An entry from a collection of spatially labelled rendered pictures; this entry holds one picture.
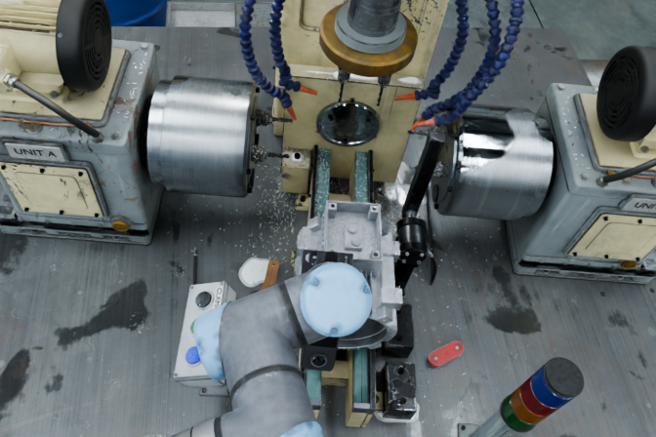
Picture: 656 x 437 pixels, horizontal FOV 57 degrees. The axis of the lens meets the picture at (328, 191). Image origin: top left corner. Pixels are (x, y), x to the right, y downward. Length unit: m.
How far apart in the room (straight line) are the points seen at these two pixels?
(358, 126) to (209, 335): 0.84
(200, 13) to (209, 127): 1.51
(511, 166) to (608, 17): 2.71
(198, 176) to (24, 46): 0.38
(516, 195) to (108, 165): 0.82
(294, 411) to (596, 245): 0.99
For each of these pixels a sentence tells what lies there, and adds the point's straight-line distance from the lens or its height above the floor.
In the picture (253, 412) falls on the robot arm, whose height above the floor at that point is 1.47.
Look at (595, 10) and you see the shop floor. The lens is 3.93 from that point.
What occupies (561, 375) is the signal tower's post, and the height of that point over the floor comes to 1.22.
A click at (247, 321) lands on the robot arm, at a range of 0.65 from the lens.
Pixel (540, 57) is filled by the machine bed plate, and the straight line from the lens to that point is 2.10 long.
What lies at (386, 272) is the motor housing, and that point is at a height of 1.06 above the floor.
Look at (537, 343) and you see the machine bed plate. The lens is 1.47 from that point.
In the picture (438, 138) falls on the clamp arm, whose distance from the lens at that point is 1.10.
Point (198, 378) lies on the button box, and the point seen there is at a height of 1.06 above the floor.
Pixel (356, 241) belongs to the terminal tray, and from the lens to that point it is 1.08.
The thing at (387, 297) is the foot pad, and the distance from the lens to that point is 1.10.
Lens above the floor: 2.05
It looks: 54 degrees down
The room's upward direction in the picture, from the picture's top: 10 degrees clockwise
